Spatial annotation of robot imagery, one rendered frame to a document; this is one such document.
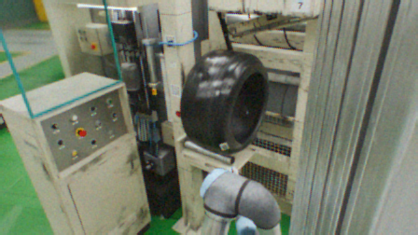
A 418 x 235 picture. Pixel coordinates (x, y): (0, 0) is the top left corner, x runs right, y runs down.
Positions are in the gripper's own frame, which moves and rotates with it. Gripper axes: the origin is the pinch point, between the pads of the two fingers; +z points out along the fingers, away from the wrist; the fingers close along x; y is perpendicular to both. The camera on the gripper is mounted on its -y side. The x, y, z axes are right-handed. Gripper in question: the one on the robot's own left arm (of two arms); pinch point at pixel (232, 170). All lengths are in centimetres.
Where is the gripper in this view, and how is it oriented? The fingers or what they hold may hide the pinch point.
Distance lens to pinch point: 145.8
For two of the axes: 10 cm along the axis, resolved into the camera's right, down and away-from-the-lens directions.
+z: -1.1, -5.9, 8.0
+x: -9.3, 3.5, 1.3
